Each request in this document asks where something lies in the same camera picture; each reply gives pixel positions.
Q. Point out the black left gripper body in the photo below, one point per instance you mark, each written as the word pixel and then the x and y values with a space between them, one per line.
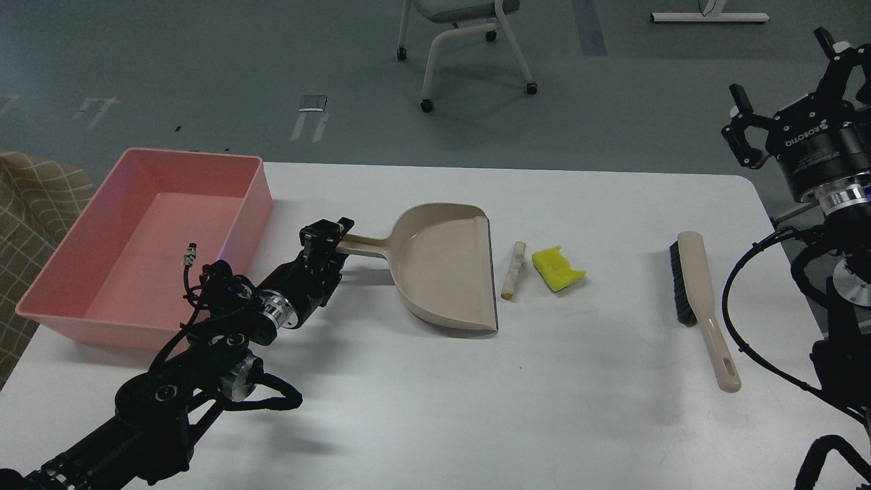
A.
pixel 295 290

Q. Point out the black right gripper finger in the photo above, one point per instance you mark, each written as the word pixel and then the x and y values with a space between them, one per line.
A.
pixel 842 58
pixel 742 117

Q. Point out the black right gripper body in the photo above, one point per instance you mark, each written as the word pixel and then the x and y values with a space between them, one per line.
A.
pixel 817 144

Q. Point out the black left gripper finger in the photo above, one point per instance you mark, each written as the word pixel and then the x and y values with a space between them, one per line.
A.
pixel 337 233
pixel 315 244

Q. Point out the beige plastic dustpan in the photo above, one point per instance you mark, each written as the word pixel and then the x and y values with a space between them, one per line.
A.
pixel 440 258

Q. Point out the beige hand brush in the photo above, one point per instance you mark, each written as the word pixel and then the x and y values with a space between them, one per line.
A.
pixel 694 300

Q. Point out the slice of bread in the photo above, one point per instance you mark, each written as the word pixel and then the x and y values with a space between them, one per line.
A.
pixel 513 270

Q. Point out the yellow sponge piece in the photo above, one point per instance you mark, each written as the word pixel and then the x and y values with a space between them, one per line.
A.
pixel 555 269

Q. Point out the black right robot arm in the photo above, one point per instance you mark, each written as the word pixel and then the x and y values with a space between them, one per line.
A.
pixel 832 271

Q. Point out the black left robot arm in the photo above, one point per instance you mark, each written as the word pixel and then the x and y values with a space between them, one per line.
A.
pixel 206 369

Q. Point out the pink plastic bin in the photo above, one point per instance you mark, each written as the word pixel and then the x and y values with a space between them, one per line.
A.
pixel 116 278

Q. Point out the white table leg base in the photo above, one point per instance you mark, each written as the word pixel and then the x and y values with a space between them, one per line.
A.
pixel 710 12

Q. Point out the silver floor socket plate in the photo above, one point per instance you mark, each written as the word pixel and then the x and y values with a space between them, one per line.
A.
pixel 313 103

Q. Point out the beige checkered cloth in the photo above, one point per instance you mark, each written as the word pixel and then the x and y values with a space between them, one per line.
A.
pixel 40 201

